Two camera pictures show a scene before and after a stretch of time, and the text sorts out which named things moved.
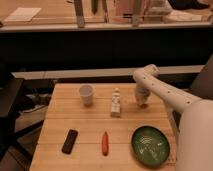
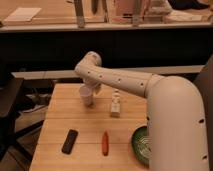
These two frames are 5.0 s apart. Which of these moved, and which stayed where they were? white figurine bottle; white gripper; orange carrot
Moved: white gripper
Stayed: orange carrot; white figurine bottle
